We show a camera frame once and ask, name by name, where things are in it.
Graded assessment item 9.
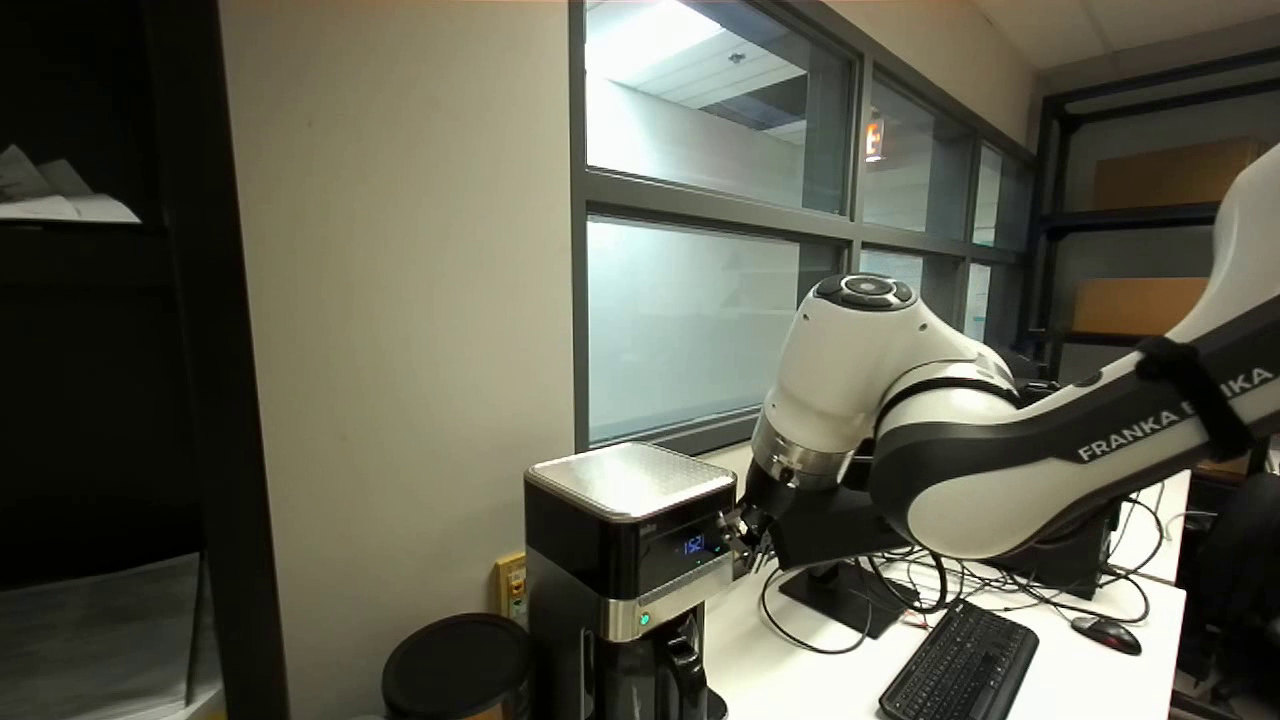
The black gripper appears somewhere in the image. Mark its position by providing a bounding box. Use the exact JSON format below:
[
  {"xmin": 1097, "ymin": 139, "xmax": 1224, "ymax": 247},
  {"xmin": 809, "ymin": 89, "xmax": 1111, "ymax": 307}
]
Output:
[{"xmin": 737, "ymin": 466, "xmax": 797, "ymax": 567}]

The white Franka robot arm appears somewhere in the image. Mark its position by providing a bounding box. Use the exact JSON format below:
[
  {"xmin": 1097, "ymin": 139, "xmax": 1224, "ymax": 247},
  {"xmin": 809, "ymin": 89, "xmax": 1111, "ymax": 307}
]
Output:
[{"xmin": 739, "ymin": 148, "xmax": 1280, "ymax": 563}]

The black monitor stand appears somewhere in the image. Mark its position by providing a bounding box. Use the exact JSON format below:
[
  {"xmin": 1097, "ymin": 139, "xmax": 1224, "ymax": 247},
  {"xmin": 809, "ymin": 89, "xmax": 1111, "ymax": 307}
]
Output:
[{"xmin": 773, "ymin": 489, "xmax": 916, "ymax": 642}]

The black silver coffee maker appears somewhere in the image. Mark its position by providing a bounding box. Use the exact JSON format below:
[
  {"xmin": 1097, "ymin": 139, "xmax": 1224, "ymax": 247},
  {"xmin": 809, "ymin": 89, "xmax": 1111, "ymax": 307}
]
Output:
[{"xmin": 525, "ymin": 444, "xmax": 737, "ymax": 720}]

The black computer keyboard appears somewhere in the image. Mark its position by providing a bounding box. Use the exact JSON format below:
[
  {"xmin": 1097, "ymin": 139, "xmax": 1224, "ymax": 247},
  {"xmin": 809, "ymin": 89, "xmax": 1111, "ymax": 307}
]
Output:
[{"xmin": 882, "ymin": 605, "xmax": 1039, "ymax": 720}]

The black computer mouse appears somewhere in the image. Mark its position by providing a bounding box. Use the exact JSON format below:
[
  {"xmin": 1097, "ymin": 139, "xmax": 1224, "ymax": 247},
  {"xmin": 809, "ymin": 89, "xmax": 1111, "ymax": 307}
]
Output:
[{"xmin": 1067, "ymin": 615, "xmax": 1143, "ymax": 655}]

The black round trash bin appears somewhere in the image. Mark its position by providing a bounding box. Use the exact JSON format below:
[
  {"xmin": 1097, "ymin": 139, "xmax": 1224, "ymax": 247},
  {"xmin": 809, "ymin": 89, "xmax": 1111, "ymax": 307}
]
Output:
[{"xmin": 380, "ymin": 612, "xmax": 532, "ymax": 720}]

